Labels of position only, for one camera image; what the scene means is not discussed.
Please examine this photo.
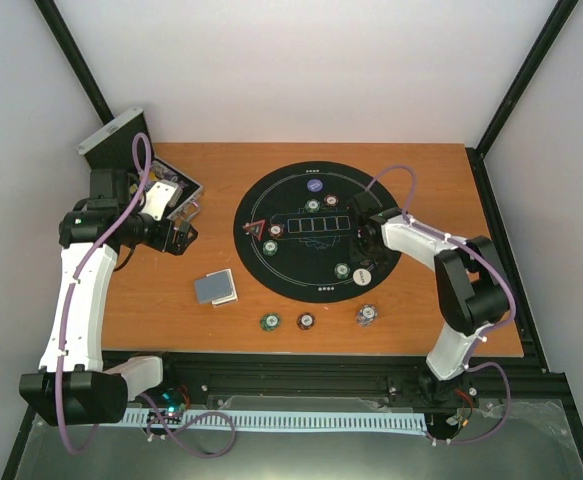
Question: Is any white dealer button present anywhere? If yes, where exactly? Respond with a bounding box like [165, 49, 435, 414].
[352, 268, 372, 286]

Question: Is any red chip top mat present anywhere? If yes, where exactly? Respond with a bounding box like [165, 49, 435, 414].
[324, 194, 339, 207]

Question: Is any red chip mat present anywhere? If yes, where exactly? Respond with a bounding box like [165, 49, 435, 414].
[324, 194, 339, 207]
[268, 224, 284, 239]

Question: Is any blue white poker chip stack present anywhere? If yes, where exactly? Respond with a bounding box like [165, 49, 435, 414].
[356, 304, 378, 327]

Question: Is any green chip top mat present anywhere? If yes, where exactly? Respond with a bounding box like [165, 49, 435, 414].
[305, 199, 321, 213]

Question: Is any purple round blind button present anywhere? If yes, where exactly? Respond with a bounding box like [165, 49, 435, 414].
[306, 178, 324, 193]

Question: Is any red brown poker chip stack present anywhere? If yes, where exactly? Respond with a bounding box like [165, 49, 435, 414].
[297, 312, 315, 330]

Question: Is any green poker chip stack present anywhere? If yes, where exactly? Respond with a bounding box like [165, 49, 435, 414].
[260, 313, 281, 331]

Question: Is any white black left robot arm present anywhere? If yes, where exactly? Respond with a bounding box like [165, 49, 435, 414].
[19, 169, 197, 426]

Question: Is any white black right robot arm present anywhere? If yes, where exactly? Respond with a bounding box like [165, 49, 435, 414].
[347, 191, 516, 405]

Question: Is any blue playing card deck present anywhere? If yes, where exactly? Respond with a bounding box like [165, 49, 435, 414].
[194, 270, 233, 304]

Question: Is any triangular all-in marker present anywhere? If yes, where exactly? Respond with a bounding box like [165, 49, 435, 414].
[242, 219, 267, 242]

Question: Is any round black poker mat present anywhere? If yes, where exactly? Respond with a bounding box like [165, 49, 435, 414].
[233, 161, 400, 303]

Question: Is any white playing card box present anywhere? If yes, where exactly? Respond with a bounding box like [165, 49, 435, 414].
[211, 268, 238, 307]

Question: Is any aluminium poker case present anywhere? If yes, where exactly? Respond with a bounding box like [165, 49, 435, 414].
[76, 107, 203, 220]

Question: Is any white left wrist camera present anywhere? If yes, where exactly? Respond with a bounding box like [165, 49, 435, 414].
[141, 180, 181, 221]

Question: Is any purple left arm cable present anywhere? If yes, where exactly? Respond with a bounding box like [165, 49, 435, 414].
[54, 132, 237, 459]

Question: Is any light blue cable duct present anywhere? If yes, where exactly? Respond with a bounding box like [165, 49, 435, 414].
[120, 407, 430, 435]

